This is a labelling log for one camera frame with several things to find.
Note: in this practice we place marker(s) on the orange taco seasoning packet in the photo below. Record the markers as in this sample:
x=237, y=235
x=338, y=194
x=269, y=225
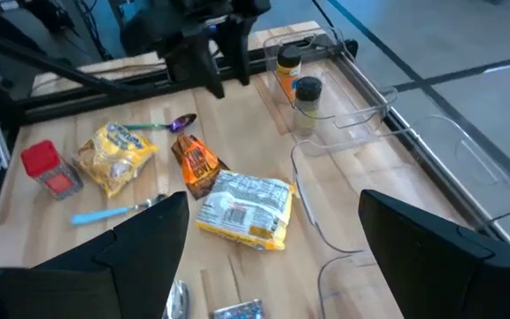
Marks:
x=197, y=166

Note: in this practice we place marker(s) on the orange spice jar black lid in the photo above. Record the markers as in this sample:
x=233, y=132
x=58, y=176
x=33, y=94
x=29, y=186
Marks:
x=288, y=75

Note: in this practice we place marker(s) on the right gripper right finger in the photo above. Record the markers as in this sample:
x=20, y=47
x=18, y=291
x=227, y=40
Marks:
x=414, y=257

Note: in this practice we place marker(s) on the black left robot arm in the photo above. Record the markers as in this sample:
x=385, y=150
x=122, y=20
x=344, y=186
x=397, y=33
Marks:
x=60, y=71

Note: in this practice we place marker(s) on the green herb jar black lid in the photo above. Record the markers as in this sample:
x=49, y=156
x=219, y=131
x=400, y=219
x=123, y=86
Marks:
x=306, y=111

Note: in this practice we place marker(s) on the silver white snack packet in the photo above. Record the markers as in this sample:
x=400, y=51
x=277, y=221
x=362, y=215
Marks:
x=246, y=208

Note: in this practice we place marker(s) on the red pink small box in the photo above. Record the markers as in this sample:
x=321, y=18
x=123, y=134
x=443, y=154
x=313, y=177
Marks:
x=51, y=170

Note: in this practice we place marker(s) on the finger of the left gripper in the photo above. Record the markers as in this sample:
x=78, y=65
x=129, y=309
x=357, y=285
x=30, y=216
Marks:
x=239, y=44
x=195, y=62

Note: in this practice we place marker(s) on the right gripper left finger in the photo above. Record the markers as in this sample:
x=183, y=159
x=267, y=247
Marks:
x=149, y=257

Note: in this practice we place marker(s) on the yellow ramen packet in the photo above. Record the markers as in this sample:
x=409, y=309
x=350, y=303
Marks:
x=113, y=157

